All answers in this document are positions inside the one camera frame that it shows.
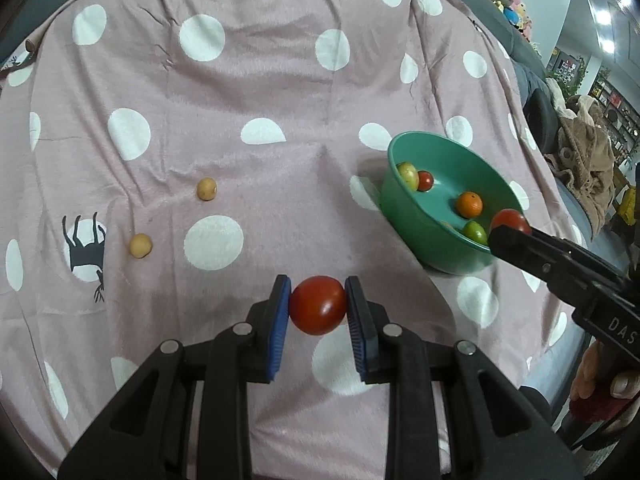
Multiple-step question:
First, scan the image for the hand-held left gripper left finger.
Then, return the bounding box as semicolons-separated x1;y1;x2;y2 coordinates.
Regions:
57;274;293;480

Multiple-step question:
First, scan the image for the green tomato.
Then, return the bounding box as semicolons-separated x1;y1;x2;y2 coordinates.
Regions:
461;221;489;246

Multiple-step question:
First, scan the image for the person's right hand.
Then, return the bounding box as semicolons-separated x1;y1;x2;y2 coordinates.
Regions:
570;342;640;413

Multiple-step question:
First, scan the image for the brown fluffy blanket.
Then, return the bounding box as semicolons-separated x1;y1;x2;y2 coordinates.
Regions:
542;95;626;241

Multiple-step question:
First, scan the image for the row of plush toys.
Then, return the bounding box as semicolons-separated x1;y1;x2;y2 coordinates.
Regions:
450;0;536;41

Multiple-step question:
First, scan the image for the grey sofa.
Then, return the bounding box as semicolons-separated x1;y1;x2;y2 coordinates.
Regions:
0;0;593;271

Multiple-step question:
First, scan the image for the green plastic bowl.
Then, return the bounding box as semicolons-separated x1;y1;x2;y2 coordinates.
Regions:
380;131;526;276

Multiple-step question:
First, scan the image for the yellow-green fruit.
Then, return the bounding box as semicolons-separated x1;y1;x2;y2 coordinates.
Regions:
396;161;420;192

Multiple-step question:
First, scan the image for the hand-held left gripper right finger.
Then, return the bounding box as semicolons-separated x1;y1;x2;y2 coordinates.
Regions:
344;275;584;480

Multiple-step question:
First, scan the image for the small orange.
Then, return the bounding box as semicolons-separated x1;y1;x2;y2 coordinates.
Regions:
455;191;484;219

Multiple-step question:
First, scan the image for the large red tomato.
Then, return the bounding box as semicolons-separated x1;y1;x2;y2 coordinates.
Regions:
289;275;347;336

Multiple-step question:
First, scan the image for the pink polka dot blanket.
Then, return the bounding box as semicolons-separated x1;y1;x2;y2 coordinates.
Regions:
0;0;596;480

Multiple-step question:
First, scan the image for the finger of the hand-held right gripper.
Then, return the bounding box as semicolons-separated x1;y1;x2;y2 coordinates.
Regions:
487;226;628;308

